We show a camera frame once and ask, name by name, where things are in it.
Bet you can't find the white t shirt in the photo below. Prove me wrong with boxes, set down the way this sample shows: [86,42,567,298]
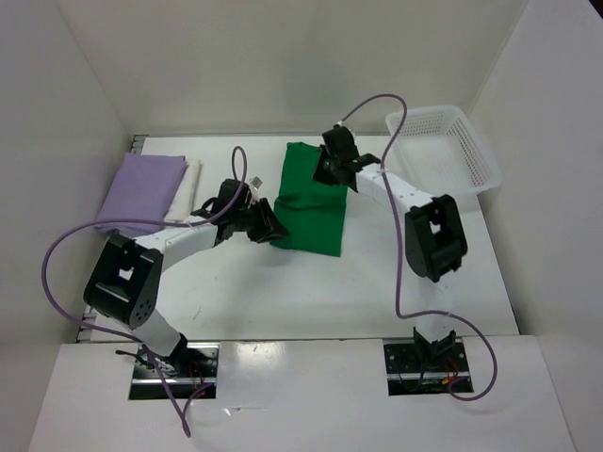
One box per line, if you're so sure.
[164,158,203,222]

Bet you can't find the green shirt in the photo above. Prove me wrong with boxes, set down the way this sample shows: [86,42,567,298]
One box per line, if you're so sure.
[270,142,348,257]

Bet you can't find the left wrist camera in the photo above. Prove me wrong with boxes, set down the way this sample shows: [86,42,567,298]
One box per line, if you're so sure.
[213,177,263,212]

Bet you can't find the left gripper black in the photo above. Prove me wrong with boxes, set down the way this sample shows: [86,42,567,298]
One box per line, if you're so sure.
[232,198,289,244]

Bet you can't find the white plastic basket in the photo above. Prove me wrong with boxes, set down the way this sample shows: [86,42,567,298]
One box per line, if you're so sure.
[385,105,502,197]

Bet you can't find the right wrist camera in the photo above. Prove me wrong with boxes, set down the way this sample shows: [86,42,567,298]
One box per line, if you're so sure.
[322,125,359,162]

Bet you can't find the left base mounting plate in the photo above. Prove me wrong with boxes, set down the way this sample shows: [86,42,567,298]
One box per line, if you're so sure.
[127,343,220,401]

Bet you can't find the aluminium table edge rail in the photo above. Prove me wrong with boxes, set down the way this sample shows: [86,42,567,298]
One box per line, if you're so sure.
[77,135,148,343]

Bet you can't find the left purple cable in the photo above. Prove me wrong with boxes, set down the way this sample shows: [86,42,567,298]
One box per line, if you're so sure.
[41,146,251,438]

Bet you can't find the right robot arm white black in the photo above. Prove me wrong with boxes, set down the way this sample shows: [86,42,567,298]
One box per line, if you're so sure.
[313,146,467,370]

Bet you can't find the purple shirt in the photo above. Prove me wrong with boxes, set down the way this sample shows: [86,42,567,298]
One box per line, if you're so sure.
[95,153,187,237]

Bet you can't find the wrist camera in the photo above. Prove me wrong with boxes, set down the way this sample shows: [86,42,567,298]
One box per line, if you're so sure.
[322,125,359,162]
[213,177,263,212]

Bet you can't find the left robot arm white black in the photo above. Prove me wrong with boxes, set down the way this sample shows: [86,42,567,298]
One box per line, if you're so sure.
[84,198,289,377]

